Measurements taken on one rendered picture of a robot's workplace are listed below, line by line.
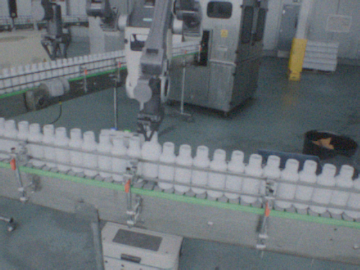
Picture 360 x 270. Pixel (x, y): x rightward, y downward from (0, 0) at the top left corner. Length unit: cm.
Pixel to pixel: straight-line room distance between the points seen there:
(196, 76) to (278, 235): 395
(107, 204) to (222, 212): 43
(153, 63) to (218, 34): 371
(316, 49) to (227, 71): 602
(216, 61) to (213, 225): 372
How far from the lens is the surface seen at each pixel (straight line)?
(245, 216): 104
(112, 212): 116
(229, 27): 452
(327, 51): 1038
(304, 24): 861
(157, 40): 93
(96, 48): 708
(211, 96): 475
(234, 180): 99
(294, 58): 848
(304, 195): 103
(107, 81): 301
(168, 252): 185
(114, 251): 190
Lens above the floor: 159
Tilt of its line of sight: 24 degrees down
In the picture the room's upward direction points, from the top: 3 degrees clockwise
